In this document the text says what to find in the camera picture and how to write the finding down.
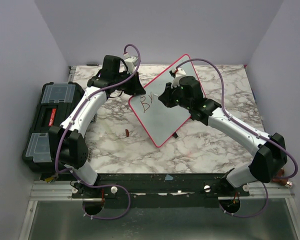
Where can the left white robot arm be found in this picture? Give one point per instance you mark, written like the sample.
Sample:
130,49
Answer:
67,143

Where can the brown cable connector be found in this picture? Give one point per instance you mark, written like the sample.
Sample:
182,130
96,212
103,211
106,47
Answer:
282,180

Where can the pink framed whiteboard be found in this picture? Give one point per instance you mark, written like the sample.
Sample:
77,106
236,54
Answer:
159,122

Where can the small black wall bracket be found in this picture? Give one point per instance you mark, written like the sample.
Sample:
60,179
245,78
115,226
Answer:
92,64

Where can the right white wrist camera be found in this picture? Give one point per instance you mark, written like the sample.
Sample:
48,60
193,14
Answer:
177,74

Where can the black plastic toolbox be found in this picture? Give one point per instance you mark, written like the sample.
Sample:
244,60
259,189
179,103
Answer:
56,102

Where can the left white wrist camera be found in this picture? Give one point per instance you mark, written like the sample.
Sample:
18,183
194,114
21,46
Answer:
131,62

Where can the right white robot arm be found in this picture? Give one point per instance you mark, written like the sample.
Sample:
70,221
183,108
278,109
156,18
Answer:
267,150

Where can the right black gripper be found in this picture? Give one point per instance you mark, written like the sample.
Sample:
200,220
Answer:
165,97

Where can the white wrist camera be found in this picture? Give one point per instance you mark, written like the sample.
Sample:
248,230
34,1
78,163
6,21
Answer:
177,74
131,62

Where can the black mounting rail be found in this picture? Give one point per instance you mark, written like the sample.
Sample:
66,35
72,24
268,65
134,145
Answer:
158,190

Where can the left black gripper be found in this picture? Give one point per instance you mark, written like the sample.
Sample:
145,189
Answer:
136,88

